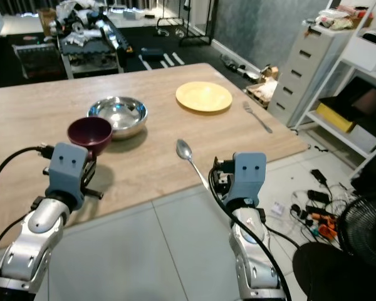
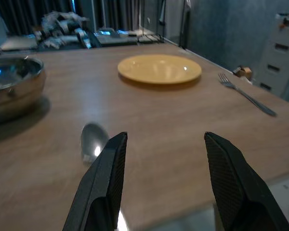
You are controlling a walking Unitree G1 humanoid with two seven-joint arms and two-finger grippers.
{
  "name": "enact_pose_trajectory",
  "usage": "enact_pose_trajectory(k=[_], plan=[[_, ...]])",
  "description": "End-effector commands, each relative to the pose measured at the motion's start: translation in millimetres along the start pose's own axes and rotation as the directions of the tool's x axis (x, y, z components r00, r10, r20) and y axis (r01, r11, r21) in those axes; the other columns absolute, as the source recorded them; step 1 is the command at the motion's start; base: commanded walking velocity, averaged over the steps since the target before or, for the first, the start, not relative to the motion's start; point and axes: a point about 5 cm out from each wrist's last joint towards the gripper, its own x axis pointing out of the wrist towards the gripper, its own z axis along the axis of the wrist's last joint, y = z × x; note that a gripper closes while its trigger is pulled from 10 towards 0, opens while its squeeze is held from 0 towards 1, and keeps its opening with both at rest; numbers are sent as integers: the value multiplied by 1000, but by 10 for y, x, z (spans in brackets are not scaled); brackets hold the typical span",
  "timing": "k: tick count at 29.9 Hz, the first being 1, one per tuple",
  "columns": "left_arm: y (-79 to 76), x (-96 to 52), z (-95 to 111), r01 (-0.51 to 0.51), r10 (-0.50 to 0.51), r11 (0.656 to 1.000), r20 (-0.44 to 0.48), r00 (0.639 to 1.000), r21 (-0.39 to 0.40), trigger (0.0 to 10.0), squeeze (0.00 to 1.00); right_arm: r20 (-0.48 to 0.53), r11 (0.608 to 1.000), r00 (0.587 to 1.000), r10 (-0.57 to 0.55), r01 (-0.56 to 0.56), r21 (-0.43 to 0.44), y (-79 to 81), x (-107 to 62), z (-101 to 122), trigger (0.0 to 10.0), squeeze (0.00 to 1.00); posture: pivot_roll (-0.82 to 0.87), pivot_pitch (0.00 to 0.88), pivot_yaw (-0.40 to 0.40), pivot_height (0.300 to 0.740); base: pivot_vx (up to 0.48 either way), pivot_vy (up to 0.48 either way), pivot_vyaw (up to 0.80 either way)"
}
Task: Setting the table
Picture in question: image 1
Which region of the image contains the pile of packets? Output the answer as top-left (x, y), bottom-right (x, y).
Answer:
top-left (307, 5), bottom-right (370, 32)

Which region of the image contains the white appliance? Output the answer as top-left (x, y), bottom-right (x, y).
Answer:
top-left (354, 28), bottom-right (376, 73)

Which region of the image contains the dark grey curtain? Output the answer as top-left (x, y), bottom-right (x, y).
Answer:
top-left (3, 0), bottom-right (214, 16)

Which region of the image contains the tangle of black cables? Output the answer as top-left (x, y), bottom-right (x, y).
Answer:
top-left (288, 188), bottom-right (342, 242)

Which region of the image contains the small brown cardboard box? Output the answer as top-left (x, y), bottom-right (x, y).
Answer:
top-left (258, 65), bottom-right (279, 82)

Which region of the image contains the black power adapter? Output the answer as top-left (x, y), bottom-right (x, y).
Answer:
top-left (310, 168), bottom-right (330, 186)

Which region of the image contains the black wire crate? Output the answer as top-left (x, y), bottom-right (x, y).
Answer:
top-left (19, 43), bottom-right (66, 81)

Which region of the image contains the silver spoon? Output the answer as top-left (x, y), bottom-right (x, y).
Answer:
top-left (176, 139), bottom-right (214, 192)

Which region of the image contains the yellow plate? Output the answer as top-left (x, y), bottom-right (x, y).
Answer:
top-left (175, 82), bottom-right (233, 114)

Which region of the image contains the black brown box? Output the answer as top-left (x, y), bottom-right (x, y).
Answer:
top-left (320, 85), bottom-right (376, 135)

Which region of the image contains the dark purple bowl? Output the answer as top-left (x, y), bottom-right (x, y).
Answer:
top-left (67, 117), bottom-right (113, 157)

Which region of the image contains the grey chest of drawers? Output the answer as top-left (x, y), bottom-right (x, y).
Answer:
top-left (266, 22), bottom-right (348, 126)

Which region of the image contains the white patterned bag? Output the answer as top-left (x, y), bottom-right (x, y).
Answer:
top-left (244, 82), bottom-right (276, 108)

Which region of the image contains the dark blue box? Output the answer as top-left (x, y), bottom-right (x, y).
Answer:
top-left (141, 48), bottom-right (167, 61)

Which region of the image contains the tall cardboard box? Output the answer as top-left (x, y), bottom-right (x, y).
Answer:
top-left (39, 9), bottom-right (58, 35)

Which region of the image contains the silver fork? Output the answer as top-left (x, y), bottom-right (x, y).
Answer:
top-left (243, 101), bottom-right (274, 134)

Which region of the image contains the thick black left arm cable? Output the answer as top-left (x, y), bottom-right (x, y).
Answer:
top-left (0, 145), bottom-right (57, 251)

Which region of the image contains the cluttered metal cart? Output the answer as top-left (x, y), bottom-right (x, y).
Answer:
top-left (56, 0), bottom-right (126, 79)

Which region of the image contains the black fan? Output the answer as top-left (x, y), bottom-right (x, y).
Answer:
top-left (338, 194), bottom-right (376, 251)

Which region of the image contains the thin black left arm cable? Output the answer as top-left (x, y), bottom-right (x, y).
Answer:
top-left (0, 198), bottom-right (48, 270)

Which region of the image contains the yellow box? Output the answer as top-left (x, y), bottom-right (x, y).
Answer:
top-left (315, 102), bottom-right (355, 134)

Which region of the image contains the long black device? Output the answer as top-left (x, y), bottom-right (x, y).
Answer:
top-left (219, 55), bottom-right (261, 81)

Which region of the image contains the orange black tool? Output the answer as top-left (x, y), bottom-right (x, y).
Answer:
top-left (307, 210), bottom-right (338, 239)

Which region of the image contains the black clothes rack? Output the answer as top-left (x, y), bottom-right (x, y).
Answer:
top-left (144, 0), bottom-right (217, 48)

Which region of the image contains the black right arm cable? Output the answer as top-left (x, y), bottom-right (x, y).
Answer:
top-left (212, 181), bottom-right (278, 301)

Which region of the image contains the shiny steel bowl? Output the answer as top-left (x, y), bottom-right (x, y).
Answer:
top-left (88, 96), bottom-right (149, 140)

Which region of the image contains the white shelf rack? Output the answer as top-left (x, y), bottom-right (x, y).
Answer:
top-left (295, 0), bottom-right (376, 179)

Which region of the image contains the black rounded bulky object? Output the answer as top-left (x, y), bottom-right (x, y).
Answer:
top-left (293, 241), bottom-right (376, 301)

